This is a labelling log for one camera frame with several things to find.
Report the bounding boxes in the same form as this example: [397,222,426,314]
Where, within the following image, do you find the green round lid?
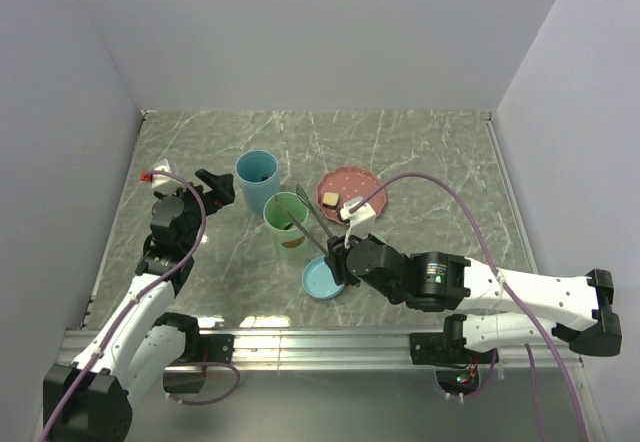
[369,233,387,244]

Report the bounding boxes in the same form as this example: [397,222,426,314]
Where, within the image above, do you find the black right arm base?
[409,314,499,404]

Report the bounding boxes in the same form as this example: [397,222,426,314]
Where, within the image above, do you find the blue cylindrical container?
[236,150,281,215]

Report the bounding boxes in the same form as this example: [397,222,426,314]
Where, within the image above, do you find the green cylindrical container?
[263,192,310,259]

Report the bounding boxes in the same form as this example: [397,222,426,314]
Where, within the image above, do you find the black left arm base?
[156,312,241,406]

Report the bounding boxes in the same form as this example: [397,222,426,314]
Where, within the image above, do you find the metal serving tongs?
[264,185,333,258]

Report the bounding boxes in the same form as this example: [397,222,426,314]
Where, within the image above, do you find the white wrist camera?
[339,196,377,248]
[140,159,181,196]

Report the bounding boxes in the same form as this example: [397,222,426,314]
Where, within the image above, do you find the yellow topped sushi piece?
[322,191,340,209]

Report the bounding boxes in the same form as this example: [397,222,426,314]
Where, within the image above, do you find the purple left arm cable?
[39,170,243,442]

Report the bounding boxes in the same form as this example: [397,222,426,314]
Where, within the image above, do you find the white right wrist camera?
[339,196,377,248]

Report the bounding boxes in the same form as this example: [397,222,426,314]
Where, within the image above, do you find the pink dotted plate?
[316,166,382,224]

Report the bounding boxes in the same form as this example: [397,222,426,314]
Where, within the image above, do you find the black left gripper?
[154,169,234,251]

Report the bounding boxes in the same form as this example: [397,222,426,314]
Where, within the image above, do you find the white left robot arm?
[39,169,235,441]

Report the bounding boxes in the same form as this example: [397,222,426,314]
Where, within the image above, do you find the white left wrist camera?
[140,159,181,196]

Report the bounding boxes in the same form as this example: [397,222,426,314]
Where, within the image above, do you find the blue round lid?
[302,257,345,300]

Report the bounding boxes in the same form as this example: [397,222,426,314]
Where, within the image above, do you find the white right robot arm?
[315,182,622,362]

